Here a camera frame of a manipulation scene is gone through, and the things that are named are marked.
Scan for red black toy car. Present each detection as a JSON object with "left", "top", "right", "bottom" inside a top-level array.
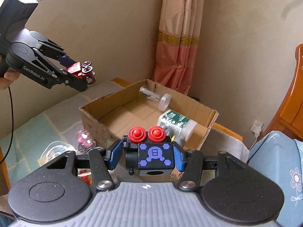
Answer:
[{"left": 66, "top": 61, "right": 96, "bottom": 84}]

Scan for black robot toy red eyes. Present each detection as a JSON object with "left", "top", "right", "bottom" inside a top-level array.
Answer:
[{"left": 122, "top": 126, "right": 175, "bottom": 176}]

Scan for pink keychain toy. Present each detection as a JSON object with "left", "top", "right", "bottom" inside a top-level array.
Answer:
[{"left": 76, "top": 130, "right": 97, "bottom": 154}]

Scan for clear plastic container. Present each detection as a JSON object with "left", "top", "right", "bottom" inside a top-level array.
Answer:
[{"left": 37, "top": 141, "right": 76, "bottom": 165}]

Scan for person's left hand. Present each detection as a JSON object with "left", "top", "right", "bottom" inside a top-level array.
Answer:
[{"left": 0, "top": 71, "right": 20, "bottom": 90}]

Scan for white green pill bottle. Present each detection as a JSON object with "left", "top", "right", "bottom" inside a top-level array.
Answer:
[{"left": 157, "top": 110, "right": 197, "bottom": 147}]

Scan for clear plastic tube bottle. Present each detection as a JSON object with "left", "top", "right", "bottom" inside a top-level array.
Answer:
[{"left": 139, "top": 86, "right": 172, "bottom": 111}]

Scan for cardboard box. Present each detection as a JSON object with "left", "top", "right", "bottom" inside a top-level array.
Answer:
[{"left": 80, "top": 79, "right": 219, "bottom": 150}]

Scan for grey teal checked blanket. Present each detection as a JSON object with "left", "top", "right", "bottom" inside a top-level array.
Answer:
[{"left": 1, "top": 82, "right": 249, "bottom": 186}]

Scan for blue floral pillow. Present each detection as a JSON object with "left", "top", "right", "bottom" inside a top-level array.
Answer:
[{"left": 248, "top": 131, "right": 303, "bottom": 226}]

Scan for wooden headboard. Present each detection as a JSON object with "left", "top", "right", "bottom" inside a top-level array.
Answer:
[{"left": 259, "top": 44, "right": 303, "bottom": 140}]

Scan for pink orange curtain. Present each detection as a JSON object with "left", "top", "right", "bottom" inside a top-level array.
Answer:
[{"left": 152, "top": 0, "right": 204, "bottom": 94}]

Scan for black cable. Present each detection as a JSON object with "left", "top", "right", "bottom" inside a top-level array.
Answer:
[{"left": 0, "top": 86, "right": 14, "bottom": 165}]

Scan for white wall plug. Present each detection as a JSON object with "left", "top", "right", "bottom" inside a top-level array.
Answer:
[{"left": 251, "top": 120, "right": 264, "bottom": 138}]

